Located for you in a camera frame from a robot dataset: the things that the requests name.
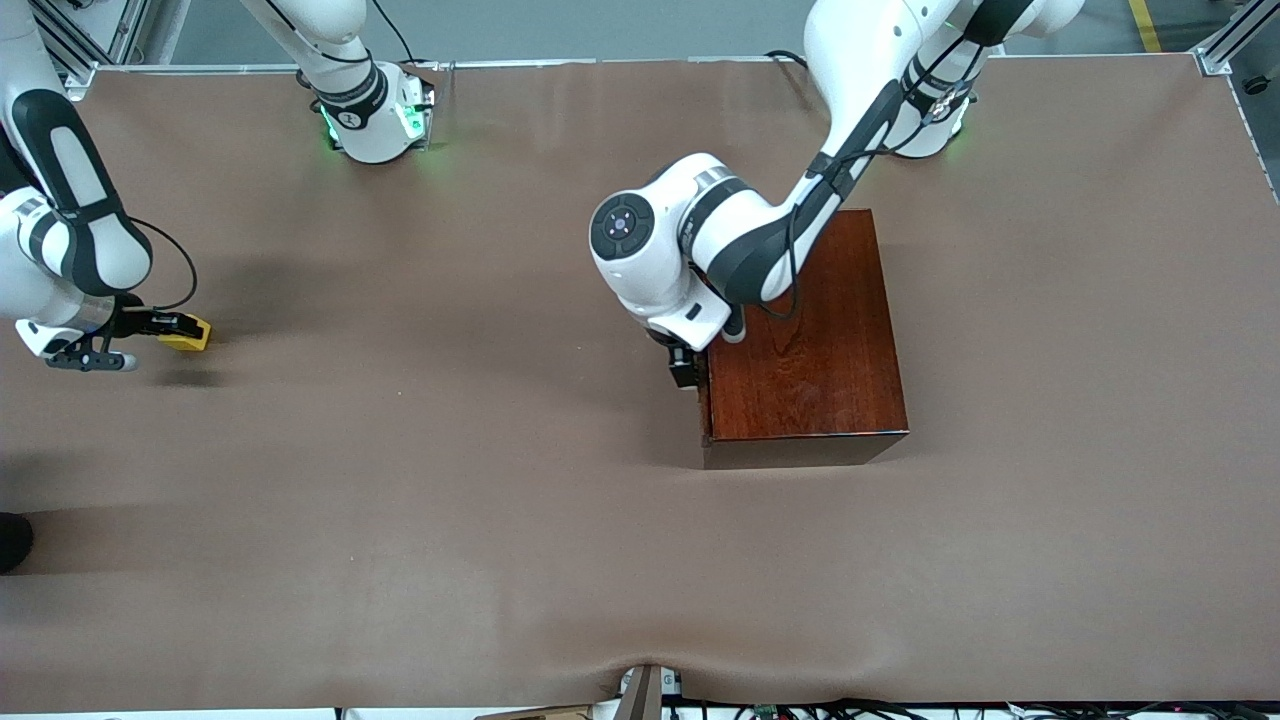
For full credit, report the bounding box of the yellow block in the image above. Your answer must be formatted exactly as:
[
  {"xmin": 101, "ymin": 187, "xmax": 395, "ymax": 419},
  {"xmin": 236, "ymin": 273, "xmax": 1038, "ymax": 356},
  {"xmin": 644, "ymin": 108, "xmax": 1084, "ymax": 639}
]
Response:
[{"xmin": 158, "ymin": 313, "xmax": 213, "ymax": 353}]

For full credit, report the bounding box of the dark brown wooden cabinet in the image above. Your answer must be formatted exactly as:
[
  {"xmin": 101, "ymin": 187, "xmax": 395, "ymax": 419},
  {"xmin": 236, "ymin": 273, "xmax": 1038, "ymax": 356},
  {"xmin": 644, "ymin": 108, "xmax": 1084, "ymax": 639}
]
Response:
[{"xmin": 697, "ymin": 208, "xmax": 911, "ymax": 469}]

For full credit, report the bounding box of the black round object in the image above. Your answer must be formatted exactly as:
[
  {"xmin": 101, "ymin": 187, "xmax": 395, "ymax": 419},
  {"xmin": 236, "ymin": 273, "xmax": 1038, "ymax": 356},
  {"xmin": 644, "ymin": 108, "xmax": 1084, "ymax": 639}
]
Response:
[{"xmin": 0, "ymin": 512, "xmax": 34, "ymax": 576}]

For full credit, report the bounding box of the brown paper table cover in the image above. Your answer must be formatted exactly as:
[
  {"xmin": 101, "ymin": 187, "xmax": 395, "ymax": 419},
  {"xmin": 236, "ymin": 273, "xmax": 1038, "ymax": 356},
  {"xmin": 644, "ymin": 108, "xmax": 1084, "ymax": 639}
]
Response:
[{"xmin": 0, "ymin": 52, "xmax": 1280, "ymax": 706}]

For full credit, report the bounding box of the brown cardboard piece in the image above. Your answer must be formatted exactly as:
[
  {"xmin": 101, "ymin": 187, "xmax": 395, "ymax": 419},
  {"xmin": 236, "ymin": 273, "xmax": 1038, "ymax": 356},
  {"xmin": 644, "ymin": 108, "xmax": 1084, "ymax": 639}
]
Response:
[{"xmin": 475, "ymin": 703, "xmax": 593, "ymax": 720}]

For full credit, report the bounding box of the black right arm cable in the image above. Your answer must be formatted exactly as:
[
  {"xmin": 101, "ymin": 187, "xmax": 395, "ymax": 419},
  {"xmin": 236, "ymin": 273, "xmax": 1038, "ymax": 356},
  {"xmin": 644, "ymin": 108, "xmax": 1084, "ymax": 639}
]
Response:
[{"xmin": 128, "ymin": 215, "xmax": 199, "ymax": 313}]

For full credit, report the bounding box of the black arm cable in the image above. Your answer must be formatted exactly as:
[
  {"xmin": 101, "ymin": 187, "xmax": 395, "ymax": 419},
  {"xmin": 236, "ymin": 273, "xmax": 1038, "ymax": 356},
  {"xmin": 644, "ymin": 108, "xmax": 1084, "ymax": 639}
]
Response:
[
  {"xmin": 128, "ymin": 215, "xmax": 199, "ymax": 313},
  {"xmin": 745, "ymin": 20, "xmax": 986, "ymax": 323}
]

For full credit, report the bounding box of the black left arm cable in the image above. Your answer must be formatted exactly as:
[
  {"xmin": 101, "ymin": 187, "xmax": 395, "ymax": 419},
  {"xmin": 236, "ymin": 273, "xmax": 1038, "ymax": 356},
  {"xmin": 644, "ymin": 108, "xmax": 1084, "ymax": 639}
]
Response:
[{"xmin": 745, "ymin": 20, "xmax": 986, "ymax": 323}]

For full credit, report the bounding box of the aluminium frame profile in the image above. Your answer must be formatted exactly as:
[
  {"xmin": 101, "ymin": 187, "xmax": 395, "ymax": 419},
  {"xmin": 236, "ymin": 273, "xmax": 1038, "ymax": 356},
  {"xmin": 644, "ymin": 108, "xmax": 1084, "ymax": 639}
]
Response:
[
  {"xmin": 30, "ymin": 0, "xmax": 151, "ymax": 96},
  {"xmin": 1188, "ymin": 0, "xmax": 1261, "ymax": 76}
]

